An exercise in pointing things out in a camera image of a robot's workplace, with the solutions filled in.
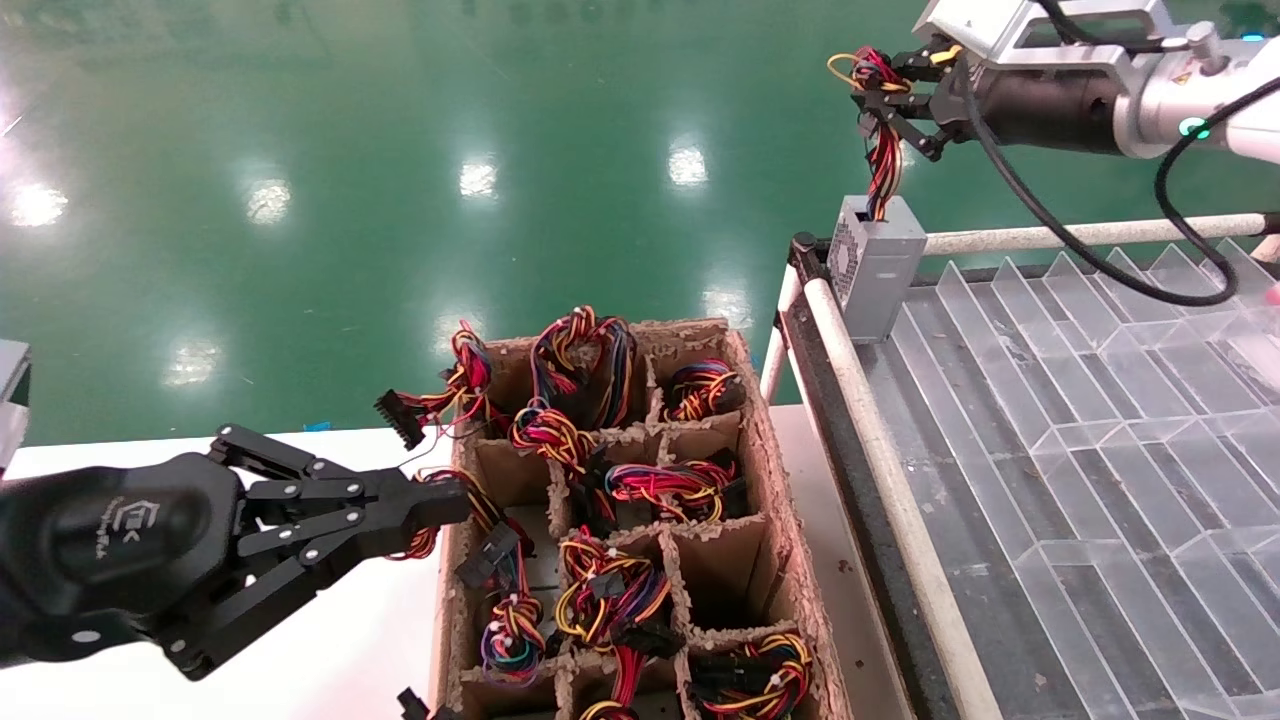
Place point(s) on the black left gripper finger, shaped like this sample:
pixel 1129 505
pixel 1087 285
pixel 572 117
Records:
pixel 420 490

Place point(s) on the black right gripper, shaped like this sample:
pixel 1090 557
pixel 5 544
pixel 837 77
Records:
pixel 1050 110

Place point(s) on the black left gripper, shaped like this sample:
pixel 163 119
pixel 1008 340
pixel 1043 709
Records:
pixel 120 540

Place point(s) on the brown cardboard divider box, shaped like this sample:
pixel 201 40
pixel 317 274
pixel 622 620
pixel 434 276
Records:
pixel 790 560

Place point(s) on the clear acrylic divider tray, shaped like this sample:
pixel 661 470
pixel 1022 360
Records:
pixel 1100 450

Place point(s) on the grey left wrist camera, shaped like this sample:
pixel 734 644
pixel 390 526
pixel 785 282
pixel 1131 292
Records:
pixel 10 400

